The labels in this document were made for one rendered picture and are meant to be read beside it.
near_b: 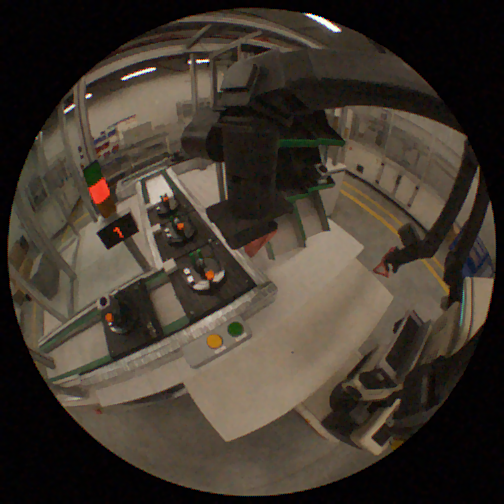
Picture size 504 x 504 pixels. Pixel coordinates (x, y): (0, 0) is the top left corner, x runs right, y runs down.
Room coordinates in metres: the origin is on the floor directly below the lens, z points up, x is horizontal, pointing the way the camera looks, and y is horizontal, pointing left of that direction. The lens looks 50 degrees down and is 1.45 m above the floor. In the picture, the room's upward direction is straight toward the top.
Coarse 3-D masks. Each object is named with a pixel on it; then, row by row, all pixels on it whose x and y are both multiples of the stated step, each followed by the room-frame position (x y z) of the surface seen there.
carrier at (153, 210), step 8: (176, 200) 0.75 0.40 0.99; (184, 200) 0.77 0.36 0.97; (152, 208) 0.72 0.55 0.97; (160, 208) 0.69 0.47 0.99; (176, 208) 0.68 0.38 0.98; (184, 208) 0.70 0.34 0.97; (192, 208) 0.69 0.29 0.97; (152, 216) 0.65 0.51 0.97; (160, 216) 0.64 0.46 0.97; (168, 216) 0.64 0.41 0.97; (152, 224) 0.58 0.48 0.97; (160, 224) 0.58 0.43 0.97
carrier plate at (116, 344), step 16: (128, 288) 0.23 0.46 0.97; (144, 288) 0.24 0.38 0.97; (144, 304) 0.18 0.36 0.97; (144, 320) 0.12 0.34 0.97; (112, 336) 0.03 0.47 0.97; (128, 336) 0.05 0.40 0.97; (144, 336) 0.07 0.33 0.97; (160, 336) 0.08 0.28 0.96; (112, 352) -0.02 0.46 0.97; (128, 352) 0.00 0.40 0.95
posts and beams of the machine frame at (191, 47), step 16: (208, 32) 1.11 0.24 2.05; (256, 32) 1.26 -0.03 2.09; (272, 32) 1.17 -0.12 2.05; (160, 48) 1.25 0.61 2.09; (176, 48) 1.32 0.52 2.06; (192, 48) 1.39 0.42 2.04; (208, 48) 1.46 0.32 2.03; (320, 48) 1.42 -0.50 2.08; (112, 64) 1.05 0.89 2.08; (128, 64) 1.12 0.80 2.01; (96, 80) 1.00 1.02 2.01; (336, 160) 1.69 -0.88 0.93
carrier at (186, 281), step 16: (192, 256) 0.34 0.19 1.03; (208, 256) 0.37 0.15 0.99; (224, 256) 0.39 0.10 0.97; (176, 272) 0.32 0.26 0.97; (192, 272) 0.31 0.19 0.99; (224, 272) 0.31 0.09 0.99; (240, 272) 0.32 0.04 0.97; (176, 288) 0.25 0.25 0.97; (192, 288) 0.25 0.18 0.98; (208, 288) 0.25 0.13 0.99; (224, 288) 0.26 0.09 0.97; (240, 288) 0.26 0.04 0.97; (192, 304) 0.20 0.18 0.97; (208, 304) 0.20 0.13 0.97; (192, 320) 0.15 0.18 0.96
